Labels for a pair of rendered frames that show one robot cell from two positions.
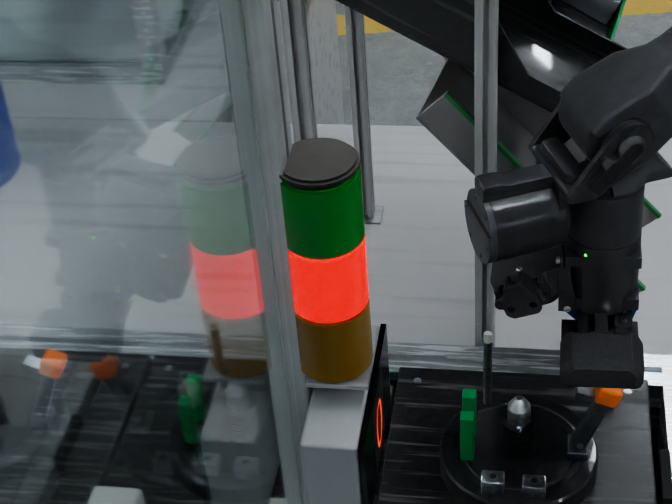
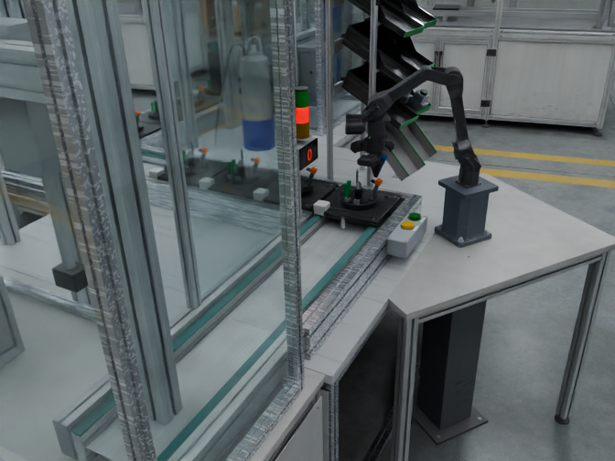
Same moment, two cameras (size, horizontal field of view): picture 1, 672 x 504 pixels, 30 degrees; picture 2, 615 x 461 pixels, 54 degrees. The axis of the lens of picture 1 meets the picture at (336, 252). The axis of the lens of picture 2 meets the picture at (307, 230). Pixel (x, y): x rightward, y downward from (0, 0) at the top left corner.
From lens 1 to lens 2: 1.28 m
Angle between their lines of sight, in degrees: 17
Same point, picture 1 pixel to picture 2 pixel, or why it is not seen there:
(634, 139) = (376, 106)
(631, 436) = (389, 202)
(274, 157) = not seen: hidden behind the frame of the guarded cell
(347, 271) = (302, 112)
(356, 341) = (304, 129)
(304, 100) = (329, 110)
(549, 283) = (362, 144)
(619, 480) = (380, 208)
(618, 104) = (374, 99)
